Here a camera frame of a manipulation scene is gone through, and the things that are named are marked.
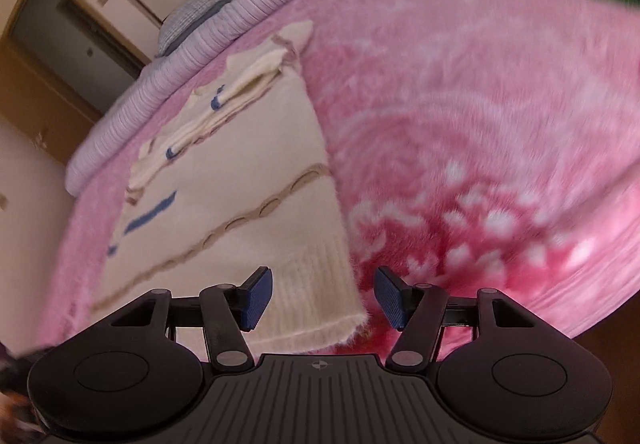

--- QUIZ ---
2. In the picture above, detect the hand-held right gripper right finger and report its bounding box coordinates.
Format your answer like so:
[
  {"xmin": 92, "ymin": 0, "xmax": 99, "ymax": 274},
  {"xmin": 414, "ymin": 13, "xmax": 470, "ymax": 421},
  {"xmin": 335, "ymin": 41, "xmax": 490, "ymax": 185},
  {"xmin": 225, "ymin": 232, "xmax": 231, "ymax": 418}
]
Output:
[{"xmin": 374, "ymin": 266, "xmax": 543, "ymax": 372}]

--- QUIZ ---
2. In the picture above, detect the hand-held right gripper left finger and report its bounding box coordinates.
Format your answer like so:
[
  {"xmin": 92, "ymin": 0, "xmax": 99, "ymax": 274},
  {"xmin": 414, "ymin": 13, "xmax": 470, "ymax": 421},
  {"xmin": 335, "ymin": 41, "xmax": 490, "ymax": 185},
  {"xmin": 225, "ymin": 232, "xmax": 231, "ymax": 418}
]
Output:
[{"xmin": 106, "ymin": 266, "xmax": 274, "ymax": 371}]

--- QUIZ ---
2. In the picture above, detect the cream knit sweater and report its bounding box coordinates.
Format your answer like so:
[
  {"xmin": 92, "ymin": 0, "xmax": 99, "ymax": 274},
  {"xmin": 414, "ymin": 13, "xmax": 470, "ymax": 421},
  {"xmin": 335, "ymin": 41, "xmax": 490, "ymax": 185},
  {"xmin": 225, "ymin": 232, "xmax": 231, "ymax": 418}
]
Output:
[{"xmin": 91, "ymin": 20, "xmax": 369, "ymax": 356}]

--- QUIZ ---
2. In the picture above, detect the pink fluffy blanket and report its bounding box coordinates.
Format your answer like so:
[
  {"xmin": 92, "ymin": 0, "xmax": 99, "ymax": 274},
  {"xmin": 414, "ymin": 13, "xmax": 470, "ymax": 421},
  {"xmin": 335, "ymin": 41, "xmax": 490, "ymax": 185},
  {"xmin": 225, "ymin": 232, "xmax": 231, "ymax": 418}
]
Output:
[{"xmin": 35, "ymin": 0, "xmax": 640, "ymax": 359}]

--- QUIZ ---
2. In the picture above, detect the blue checked pillow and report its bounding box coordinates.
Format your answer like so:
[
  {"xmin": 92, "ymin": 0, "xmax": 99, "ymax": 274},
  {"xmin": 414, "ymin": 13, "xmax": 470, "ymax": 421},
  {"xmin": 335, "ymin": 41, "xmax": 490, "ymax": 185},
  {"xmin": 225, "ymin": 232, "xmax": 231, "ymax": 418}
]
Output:
[{"xmin": 157, "ymin": 0, "xmax": 261, "ymax": 58}]

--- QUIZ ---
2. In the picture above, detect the wooden door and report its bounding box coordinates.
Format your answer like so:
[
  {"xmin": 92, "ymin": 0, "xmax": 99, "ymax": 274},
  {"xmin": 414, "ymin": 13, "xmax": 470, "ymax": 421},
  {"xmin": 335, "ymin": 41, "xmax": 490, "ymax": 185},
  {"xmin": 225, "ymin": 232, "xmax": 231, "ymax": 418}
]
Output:
[{"xmin": 0, "ymin": 0, "xmax": 153, "ymax": 167}]

